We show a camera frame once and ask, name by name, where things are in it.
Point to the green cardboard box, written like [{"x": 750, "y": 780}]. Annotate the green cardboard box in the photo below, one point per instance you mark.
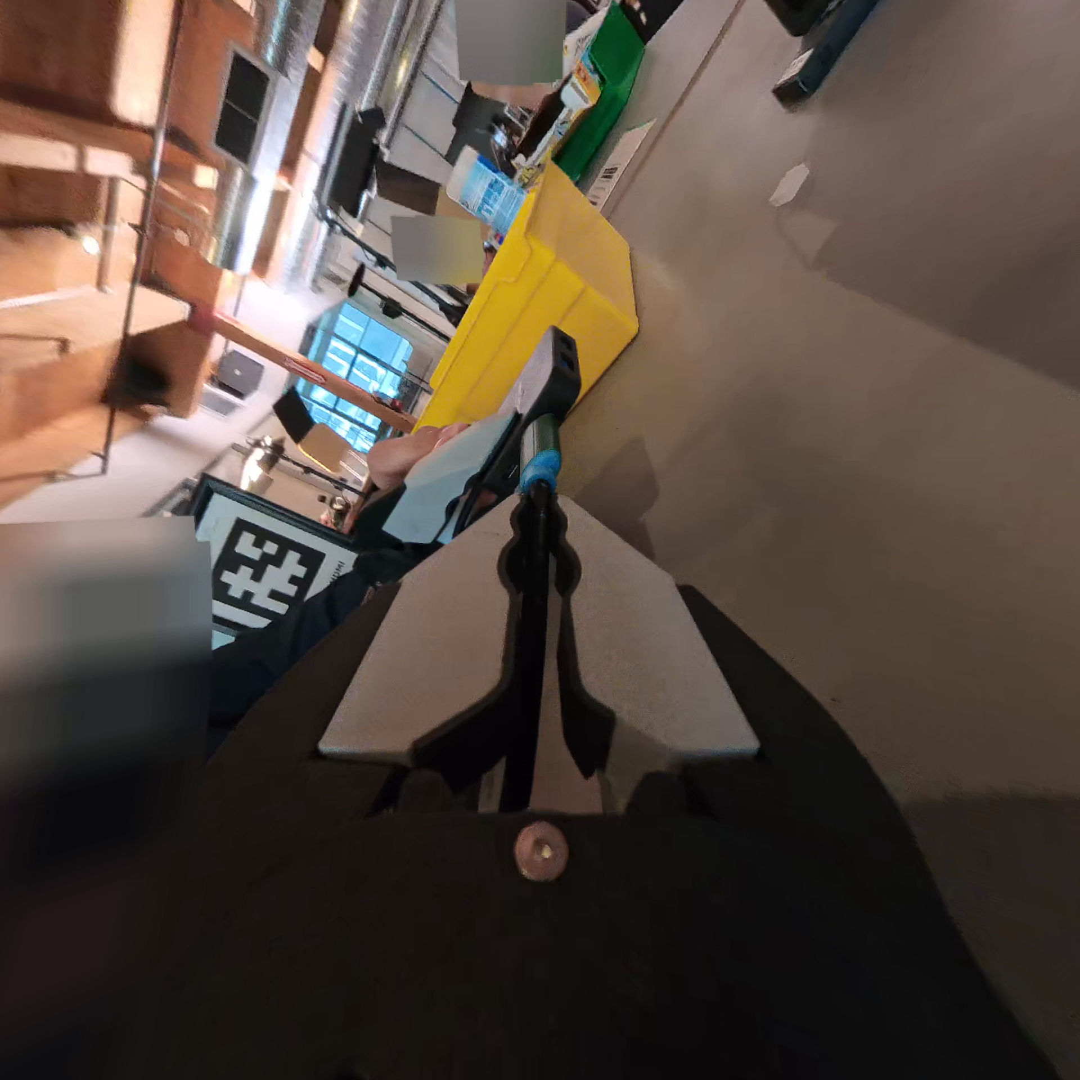
[{"x": 612, "y": 67}]

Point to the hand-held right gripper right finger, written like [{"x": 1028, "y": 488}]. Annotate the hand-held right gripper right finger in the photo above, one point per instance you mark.
[{"x": 658, "y": 666}]

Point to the yellow plastic bin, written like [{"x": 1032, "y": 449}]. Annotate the yellow plastic bin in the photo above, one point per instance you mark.
[{"x": 540, "y": 278}]

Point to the white wipes canister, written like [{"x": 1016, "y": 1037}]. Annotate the white wipes canister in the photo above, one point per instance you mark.
[{"x": 485, "y": 190}]

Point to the laminated paper sheet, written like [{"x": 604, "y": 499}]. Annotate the laminated paper sheet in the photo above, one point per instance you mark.
[{"x": 620, "y": 160}]

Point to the dark green battery charger case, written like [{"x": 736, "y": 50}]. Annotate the dark green battery charger case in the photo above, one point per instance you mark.
[{"x": 801, "y": 15}]

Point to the silver air duct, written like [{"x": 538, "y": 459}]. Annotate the silver air duct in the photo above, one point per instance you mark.
[
  {"x": 354, "y": 67},
  {"x": 236, "y": 219}
]

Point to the small white plastic block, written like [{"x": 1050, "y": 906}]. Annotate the small white plastic block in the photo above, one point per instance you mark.
[{"x": 790, "y": 186}]

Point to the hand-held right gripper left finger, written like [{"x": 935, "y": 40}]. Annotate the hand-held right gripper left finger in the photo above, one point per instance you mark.
[{"x": 413, "y": 666}]

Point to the wooden post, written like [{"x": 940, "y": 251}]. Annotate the wooden post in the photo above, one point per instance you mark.
[{"x": 278, "y": 350}]

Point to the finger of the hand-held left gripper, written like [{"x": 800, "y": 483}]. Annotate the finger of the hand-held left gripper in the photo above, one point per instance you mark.
[{"x": 447, "y": 481}]

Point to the black framed marker sign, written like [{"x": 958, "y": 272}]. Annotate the black framed marker sign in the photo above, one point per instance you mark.
[{"x": 261, "y": 574}]

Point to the black camera battery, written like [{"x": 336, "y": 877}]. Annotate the black camera battery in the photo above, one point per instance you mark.
[{"x": 818, "y": 67}]

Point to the person's left forearm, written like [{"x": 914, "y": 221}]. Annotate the person's left forearm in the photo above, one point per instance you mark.
[{"x": 287, "y": 633}]

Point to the black hub adapter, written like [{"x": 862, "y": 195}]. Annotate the black hub adapter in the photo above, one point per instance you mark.
[{"x": 548, "y": 380}]

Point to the black tripod light stand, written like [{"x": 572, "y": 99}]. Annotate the black tripod light stand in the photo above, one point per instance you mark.
[{"x": 261, "y": 456}]

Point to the black floor lamp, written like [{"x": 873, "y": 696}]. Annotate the black floor lamp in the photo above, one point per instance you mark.
[{"x": 359, "y": 278}]

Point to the person's left hand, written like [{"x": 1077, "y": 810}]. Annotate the person's left hand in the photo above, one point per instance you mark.
[{"x": 413, "y": 456}]

